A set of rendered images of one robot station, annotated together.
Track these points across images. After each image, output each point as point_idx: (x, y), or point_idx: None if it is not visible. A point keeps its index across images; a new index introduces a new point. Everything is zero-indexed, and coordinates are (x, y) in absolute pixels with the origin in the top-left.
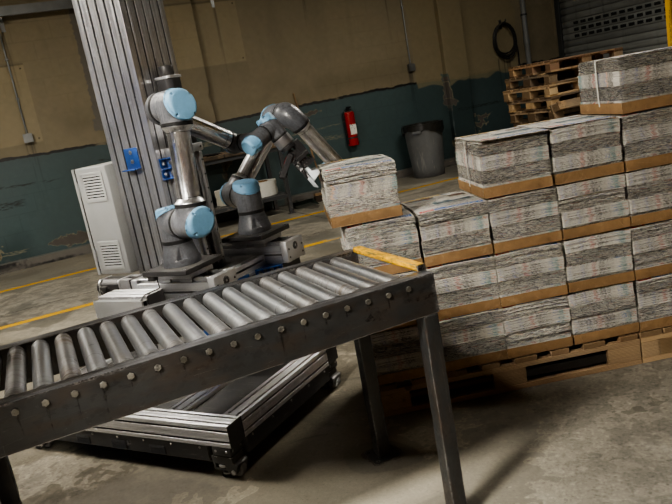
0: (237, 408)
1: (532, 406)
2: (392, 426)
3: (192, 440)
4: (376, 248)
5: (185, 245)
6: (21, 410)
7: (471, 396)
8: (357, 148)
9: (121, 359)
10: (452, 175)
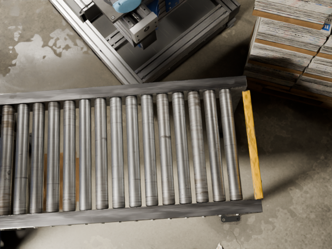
0: (144, 69)
1: (329, 136)
2: (240, 102)
3: (113, 73)
4: (283, 35)
5: None
6: None
7: (301, 102)
8: None
9: (32, 207)
10: None
